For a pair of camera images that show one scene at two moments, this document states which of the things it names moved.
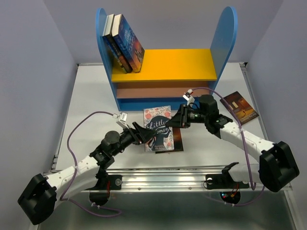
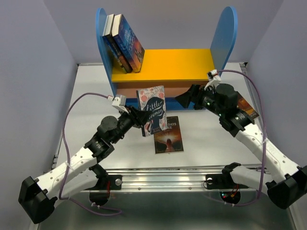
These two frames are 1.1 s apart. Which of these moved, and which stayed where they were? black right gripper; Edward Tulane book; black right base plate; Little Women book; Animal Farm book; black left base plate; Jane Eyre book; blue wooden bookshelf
Moved: Little Women book; black right gripper
Stayed: black right base plate; Edward Tulane book; Jane Eyre book; black left base plate; Animal Farm book; blue wooden bookshelf
